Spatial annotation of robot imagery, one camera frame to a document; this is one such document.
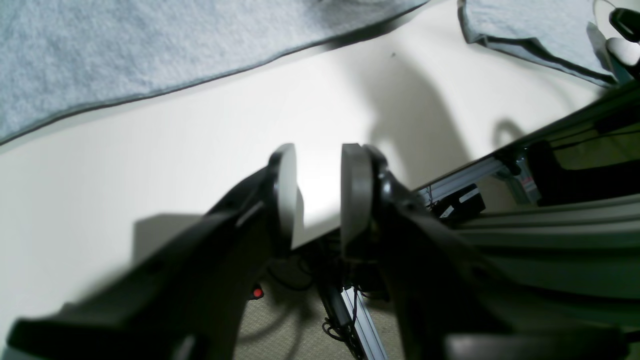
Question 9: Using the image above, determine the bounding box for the black labelled power adapter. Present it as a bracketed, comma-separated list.
[430, 183, 487, 223]

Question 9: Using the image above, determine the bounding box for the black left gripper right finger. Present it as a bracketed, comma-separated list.
[340, 143, 629, 360]

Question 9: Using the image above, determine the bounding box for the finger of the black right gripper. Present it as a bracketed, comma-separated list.
[606, 7, 640, 78]

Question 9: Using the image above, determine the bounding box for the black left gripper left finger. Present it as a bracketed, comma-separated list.
[7, 143, 298, 360]

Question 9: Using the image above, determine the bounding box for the grey T-shirt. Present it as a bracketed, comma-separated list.
[0, 0, 617, 144]

